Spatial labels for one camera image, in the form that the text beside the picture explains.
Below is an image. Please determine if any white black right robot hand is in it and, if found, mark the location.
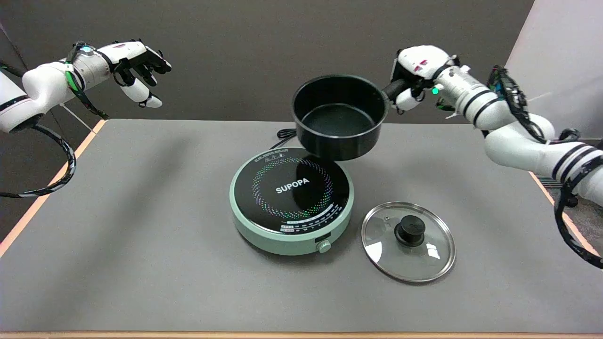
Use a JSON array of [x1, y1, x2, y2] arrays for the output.
[[390, 45, 460, 115]]

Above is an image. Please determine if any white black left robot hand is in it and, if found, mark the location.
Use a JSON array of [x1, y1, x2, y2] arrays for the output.
[[98, 39, 172, 109]]

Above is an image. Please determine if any black pot with handle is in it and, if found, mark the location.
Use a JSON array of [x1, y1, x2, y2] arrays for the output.
[[291, 74, 411, 162]]

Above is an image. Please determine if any metal floor vent grille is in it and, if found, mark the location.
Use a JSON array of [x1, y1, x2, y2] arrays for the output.
[[537, 175, 567, 190]]

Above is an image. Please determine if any glass lid with black knob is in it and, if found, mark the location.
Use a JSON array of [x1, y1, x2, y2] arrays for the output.
[[361, 201, 457, 284]]

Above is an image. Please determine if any green SUPOPA induction cooker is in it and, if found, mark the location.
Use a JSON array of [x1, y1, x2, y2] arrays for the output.
[[229, 147, 355, 257]]

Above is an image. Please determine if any green black wrist cable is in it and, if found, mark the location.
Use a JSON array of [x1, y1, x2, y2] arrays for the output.
[[64, 41, 110, 120]]

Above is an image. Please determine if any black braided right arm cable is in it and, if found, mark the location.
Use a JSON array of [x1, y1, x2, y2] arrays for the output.
[[487, 65, 603, 270]]

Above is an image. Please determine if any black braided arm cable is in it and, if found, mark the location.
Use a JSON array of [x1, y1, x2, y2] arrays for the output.
[[0, 123, 77, 199], [487, 65, 603, 270]]

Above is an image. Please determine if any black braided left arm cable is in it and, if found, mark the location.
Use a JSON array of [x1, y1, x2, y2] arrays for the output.
[[0, 123, 77, 199]]

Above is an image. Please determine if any black power cord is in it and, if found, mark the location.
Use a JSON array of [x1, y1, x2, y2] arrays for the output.
[[269, 128, 298, 151]]

